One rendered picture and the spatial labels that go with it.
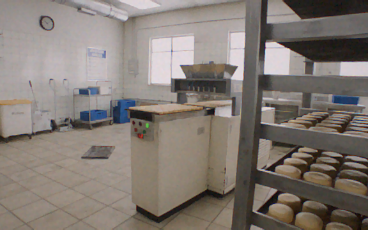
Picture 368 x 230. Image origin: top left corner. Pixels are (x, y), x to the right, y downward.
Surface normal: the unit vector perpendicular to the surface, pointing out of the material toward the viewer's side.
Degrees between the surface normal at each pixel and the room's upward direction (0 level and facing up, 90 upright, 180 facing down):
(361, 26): 90
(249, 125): 90
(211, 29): 90
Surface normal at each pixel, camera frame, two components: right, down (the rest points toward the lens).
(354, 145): -0.66, 0.09
